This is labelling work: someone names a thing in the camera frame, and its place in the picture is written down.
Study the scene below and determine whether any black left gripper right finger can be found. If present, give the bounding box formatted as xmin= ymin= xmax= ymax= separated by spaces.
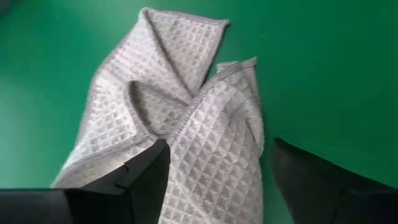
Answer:
xmin=272 ymin=138 xmax=398 ymax=224

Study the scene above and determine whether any light gray waffle towel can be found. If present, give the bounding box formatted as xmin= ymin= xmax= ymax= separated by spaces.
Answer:
xmin=51 ymin=6 xmax=266 ymax=224

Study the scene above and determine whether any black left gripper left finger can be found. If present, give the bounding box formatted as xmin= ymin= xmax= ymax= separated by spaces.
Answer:
xmin=0 ymin=139 xmax=171 ymax=224

